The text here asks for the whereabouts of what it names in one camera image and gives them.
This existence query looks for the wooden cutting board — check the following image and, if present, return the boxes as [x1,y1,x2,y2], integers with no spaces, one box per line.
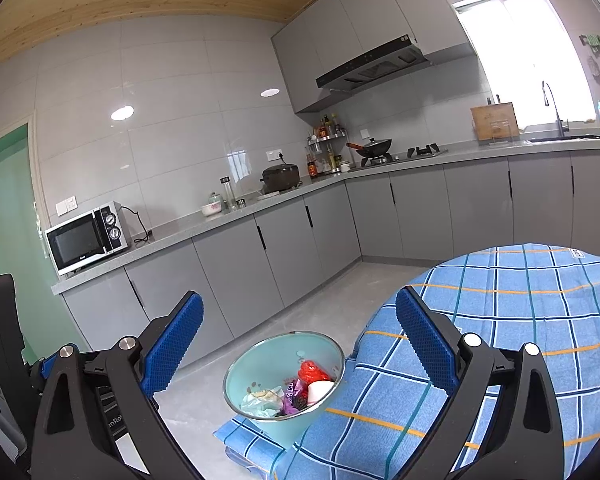
[470,102,522,143]

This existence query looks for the paper cup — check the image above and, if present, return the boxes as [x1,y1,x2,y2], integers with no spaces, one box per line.
[306,380,337,406]

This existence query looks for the curved metal faucet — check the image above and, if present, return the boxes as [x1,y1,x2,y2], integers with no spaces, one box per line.
[541,80,571,138]

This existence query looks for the grey wall cabinets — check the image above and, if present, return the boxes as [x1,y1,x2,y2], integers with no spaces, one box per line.
[271,0,476,115]

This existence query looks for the red foam net sleeve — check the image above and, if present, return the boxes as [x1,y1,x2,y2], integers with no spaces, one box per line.
[298,360,333,385]

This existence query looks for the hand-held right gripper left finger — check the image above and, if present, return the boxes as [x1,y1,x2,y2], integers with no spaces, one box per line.
[30,290,204,480]

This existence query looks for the black microwave cable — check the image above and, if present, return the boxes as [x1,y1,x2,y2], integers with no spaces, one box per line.
[117,205,153,248]

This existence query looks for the metal spice rack with bottles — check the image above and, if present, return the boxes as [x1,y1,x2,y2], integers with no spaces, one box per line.
[306,112,348,176]

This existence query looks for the bright window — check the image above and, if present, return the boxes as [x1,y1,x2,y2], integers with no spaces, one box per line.
[452,0,598,131]

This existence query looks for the black range hood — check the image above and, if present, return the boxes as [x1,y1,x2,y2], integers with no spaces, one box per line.
[315,34,431,93]

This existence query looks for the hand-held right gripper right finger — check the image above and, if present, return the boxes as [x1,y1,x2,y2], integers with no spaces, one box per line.
[395,286,566,480]

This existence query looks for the green door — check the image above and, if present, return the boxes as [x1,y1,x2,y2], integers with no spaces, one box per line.
[0,122,46,281]

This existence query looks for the black rice cooker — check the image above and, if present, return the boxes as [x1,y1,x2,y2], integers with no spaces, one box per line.
[260,162,301,195]

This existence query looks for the grey kitchen counter cabinets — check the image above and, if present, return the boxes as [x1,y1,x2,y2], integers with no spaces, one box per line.
[50,135,600,356]

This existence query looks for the black wok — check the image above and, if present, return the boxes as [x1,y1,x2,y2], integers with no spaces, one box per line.
[346,137,393,158]

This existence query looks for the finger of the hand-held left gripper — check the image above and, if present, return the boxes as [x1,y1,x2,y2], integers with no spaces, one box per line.
[95,385,131,446]
[27,352,61,381]

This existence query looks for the blue plaid tablecloth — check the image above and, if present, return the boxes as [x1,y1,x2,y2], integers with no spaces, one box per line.
[212,242,600,480]

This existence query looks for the silver microwave oven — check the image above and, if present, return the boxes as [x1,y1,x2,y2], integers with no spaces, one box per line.
[45,201,132,277]

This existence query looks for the clear pale green plastic bag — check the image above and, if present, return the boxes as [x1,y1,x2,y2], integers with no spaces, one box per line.
[240,386,286,418]

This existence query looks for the gas stove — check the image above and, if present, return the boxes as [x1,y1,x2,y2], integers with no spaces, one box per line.
[360,144,448,167]

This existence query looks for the purple wrapper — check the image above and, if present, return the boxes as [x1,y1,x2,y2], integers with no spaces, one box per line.
[282,379,308,416]

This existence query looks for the teal basin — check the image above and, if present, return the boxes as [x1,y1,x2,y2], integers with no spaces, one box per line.
[223,331,346,440]

